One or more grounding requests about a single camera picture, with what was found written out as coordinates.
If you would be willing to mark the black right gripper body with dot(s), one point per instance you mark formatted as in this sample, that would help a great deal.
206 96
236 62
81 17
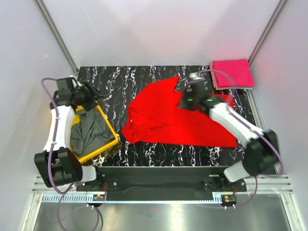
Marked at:
188 102

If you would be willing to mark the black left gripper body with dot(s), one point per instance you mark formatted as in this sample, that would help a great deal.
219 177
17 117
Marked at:
86 98

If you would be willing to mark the red t-shirt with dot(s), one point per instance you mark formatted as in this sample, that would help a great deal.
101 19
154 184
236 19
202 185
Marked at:
154 117

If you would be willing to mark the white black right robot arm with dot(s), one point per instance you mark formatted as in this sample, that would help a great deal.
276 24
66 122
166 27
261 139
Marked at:
261 147

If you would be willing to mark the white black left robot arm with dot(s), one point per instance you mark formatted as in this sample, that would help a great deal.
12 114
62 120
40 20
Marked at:
57 164

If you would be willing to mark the folded salmon pink t-shirt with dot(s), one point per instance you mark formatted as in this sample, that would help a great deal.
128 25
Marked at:
214 79

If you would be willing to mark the grey t-shirt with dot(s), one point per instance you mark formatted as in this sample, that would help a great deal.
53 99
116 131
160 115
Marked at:
90 133

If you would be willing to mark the folded teal t-shirt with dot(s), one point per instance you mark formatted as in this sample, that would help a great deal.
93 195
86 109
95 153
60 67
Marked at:
242 88

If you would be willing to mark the yellow plastic bin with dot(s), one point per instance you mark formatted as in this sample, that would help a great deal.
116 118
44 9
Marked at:
102 149

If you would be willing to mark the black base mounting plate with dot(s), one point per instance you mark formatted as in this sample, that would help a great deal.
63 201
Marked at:
163 173

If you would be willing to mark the left aluminium corner post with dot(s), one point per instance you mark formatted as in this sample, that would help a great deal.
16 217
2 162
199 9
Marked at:
55 32

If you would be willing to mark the aluminium corner post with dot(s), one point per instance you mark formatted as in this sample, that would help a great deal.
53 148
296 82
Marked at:
268 28
55 32

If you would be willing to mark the white slotted cable duct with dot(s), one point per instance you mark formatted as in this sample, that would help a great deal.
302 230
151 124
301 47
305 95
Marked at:
111 198

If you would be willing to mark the right aluminium corner post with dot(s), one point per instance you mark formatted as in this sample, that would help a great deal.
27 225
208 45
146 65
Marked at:
268 28

